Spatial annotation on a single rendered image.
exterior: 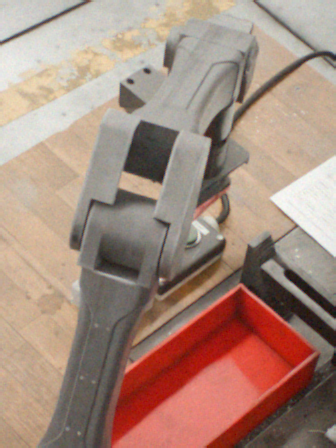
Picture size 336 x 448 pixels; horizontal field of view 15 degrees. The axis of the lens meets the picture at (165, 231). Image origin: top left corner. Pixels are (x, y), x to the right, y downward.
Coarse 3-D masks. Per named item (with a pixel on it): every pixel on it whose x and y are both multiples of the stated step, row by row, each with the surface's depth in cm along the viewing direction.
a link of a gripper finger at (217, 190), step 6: (222, 180) 142; (228, 180) 142; (216, 186) 140; (222, 186) 141; (228, 186) 142; (204, 192) 139; (210, 192) 140; (216, 192) 141; (222, 192) 142; (198, 198) 138; (204, 198) 140; (210, 198) 140; (216, 198) 143; (198, 204) 139; (210, 204) 144; (204, 210) 146; (198, 216) 147
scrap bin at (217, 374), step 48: (240, 288) 143; (192, 336) 142; (240, 336) 146; (288, 336) 141; (144, 384) 141; (192, 384) 141; (240, 384) 142; (288, 384) 137; (144, 432) 137; (192, 432) 137; (240, 432) 136
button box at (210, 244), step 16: (272, 80) 171; (256, 96) 169; (240, 112) 167; (224, 208) 156; (192, 224) 152; (208, 224) 152; (208, 240) 151; (224, 240) 151; (192, 256) 149; (208, 256) 150; (176, 272) 147; (192, 272) 150; (160, 288) 147; (176, 288) 149
